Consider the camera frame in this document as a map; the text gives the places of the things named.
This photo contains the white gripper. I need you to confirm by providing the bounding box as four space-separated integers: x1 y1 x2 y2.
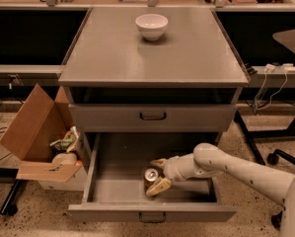
146 156 190 197

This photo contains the orange soda can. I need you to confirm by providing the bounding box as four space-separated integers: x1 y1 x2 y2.
144 168 159 191

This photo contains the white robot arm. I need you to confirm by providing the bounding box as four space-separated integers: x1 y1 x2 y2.
146 143 295 237

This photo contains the open grey lower drawer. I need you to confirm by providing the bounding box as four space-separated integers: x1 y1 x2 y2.
69 133 237 223

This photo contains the closed grey upper drawer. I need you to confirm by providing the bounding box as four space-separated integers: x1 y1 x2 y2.
69 104 237 132

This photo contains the grey drawer cabinet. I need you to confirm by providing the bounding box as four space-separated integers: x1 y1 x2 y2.
59 6 248 146

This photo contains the crumpled wrapper trash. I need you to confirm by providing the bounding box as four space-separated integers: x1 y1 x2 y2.
49 126 79 153

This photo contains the black chair base leg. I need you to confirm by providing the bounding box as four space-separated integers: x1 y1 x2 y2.
266 149 295 166

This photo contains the black caster wheel leg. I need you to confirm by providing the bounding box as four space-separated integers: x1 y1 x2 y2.
271 212 282 229

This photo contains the brown cardboard box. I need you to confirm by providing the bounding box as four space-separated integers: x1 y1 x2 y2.
0 85 86 191

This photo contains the black table stand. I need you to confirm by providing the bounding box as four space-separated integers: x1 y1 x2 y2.
234 112 295 165

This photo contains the white ceramic bowl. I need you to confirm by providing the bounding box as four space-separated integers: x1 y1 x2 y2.
135 14 169 40

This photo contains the black left stand foot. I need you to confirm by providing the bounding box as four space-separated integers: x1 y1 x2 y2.
0 180 26 216

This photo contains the white cable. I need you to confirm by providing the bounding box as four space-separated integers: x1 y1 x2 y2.
254 62 295 112

